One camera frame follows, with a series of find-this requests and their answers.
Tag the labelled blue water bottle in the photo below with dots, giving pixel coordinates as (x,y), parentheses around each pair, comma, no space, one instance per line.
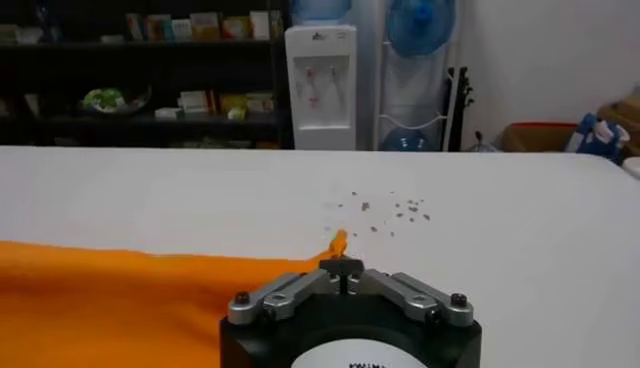
(320,11)

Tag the narrow white medicine box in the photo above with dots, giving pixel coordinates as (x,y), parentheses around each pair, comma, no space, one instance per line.
(135,27)

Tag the cream medicine box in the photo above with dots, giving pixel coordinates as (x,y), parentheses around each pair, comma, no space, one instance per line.
(260,26)

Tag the dark blue bottle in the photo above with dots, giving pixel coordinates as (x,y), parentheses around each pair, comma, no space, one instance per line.
(47,20)

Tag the blue and white package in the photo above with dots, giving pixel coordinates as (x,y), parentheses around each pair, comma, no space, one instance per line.
(597,137)

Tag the large brown cardboard box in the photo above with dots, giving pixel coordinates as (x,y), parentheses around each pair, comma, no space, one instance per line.
(622,117)

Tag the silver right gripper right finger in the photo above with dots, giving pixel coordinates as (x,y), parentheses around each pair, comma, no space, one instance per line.
(420,300)

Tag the orange t-shirt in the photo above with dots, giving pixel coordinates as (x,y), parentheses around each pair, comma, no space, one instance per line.
(125,305)

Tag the scattered grey crumbs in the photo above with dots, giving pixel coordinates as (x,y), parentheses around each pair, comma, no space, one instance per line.
(390,210)

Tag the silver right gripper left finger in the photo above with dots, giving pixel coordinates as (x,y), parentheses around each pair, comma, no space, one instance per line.
(280,300)

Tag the bowl of green items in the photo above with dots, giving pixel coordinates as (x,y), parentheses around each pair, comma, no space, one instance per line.
(110,100)

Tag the blue water jug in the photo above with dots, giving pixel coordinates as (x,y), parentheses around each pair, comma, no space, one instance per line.
(421,25)
(406,140)

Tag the yellow medicine box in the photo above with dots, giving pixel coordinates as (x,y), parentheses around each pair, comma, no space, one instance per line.
(205,26)

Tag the white water dispenser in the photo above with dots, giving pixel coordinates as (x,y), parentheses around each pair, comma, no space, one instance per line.
(320,110)

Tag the green white medicine box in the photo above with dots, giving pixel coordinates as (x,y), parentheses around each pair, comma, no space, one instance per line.
(158,28)

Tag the white plastic bag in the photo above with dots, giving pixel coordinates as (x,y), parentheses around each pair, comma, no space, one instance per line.
(481,144)

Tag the flat white medicine box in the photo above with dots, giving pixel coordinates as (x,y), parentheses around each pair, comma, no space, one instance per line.
(169,113)

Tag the black shelf unit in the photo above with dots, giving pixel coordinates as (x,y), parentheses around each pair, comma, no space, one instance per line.
(100,65)

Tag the light green packet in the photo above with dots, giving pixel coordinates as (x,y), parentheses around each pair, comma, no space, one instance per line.
(236,113)

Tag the small white tray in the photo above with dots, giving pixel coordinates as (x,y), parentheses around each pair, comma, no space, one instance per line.
(20,35)

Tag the red-rimmed cardboard box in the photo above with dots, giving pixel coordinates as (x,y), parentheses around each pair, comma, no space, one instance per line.
(537,137)

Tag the red and white box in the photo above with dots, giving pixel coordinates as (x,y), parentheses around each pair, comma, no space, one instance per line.
(196,101)

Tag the orange white medicine box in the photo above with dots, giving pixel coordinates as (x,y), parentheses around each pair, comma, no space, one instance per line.
(236,28)

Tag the white side table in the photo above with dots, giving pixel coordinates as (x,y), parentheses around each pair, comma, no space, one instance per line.
(633,167)

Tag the green yellow box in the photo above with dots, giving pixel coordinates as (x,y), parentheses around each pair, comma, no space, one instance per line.
(233,101)

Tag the black tripod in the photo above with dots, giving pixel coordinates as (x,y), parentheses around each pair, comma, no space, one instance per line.
(459,105)

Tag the yellow white box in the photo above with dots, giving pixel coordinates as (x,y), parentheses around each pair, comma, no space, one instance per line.
(260,102)

